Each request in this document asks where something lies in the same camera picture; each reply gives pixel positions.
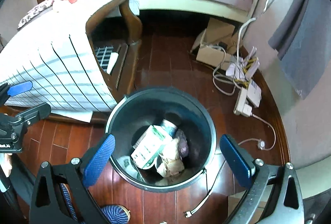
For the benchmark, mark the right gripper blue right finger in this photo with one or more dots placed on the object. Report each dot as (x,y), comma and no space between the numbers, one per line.
(238,159)

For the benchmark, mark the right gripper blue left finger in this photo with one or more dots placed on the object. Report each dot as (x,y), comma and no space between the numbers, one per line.
(96,158)

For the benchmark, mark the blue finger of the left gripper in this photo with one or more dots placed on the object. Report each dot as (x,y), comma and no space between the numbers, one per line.
(19,88)

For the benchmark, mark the green white carton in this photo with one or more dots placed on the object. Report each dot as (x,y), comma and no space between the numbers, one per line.
(150,146)

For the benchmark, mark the beige paper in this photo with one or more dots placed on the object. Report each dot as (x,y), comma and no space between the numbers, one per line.
(171,163)

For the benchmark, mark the small blue white cup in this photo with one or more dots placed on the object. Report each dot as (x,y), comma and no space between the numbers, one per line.
(169,127)

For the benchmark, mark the black trash bin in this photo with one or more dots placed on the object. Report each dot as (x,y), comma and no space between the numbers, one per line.
(195,129)

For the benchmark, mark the left hand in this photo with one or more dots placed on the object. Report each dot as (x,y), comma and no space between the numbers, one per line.
(6,163)

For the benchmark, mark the white grid tablecloth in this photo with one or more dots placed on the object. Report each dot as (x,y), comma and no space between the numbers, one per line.
(20,62)

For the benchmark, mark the white power strip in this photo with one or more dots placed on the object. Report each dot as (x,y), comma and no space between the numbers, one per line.
(241,73)

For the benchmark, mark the wooden table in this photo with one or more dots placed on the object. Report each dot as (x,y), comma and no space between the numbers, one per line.
(119,45)

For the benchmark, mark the cardboard box under bed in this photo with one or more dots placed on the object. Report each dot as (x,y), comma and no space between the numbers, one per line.
(216,45)

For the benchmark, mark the grey hanging cloth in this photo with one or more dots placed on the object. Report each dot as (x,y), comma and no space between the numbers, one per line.
(302,41)

